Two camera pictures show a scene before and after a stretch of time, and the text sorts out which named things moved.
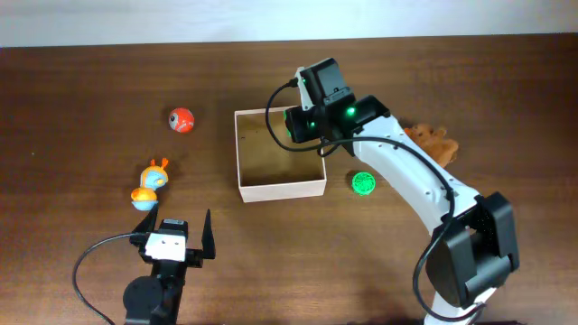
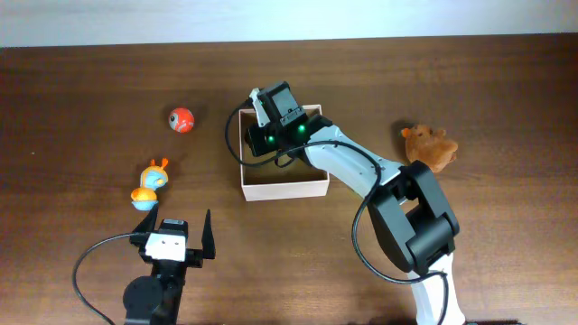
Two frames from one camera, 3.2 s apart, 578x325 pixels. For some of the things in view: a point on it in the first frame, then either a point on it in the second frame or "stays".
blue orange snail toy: (152, 178) stays
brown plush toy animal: (435, 142) stays
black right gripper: (293, 116) to (252, 137)
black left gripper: (195, 258) stays
